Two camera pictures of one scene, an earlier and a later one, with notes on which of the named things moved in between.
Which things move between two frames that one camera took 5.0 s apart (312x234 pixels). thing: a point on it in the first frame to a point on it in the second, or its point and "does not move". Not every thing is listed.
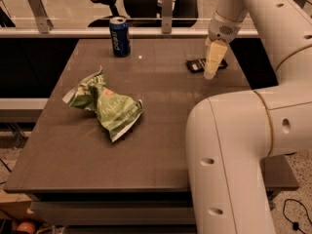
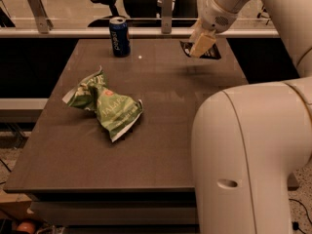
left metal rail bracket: x=45 y=24 does not move
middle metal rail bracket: x=167 y=11 does not move
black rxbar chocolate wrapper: x=198 y=65 to x=212 y=54
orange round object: x=26 y=226 does not move
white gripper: x=221 y=30 to x=214 y=19
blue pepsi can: x=120 y=37 does not move
